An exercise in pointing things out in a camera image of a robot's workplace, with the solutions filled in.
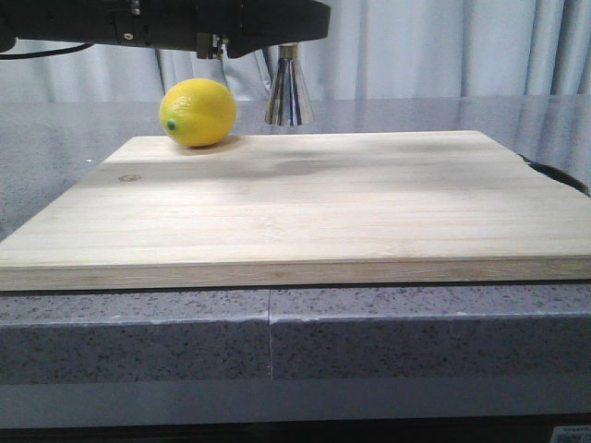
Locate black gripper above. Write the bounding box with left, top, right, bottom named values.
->
left=1, top=0, right=331, bottom=59

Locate steel double jigger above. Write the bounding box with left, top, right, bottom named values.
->
left=265, top=42, right=314, bottom=126

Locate yellow lemon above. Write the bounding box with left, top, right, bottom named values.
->
left=159, top=78, right=236, bottom=148

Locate grey curtain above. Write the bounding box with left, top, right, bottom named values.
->
left=1, top=1, right=590, bottom=103

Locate light wooden cutting board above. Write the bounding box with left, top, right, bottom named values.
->
left=1, top=131, right=590, bottom=291

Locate black cable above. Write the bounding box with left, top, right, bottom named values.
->
left=0, top=42, right=93, bottom=60

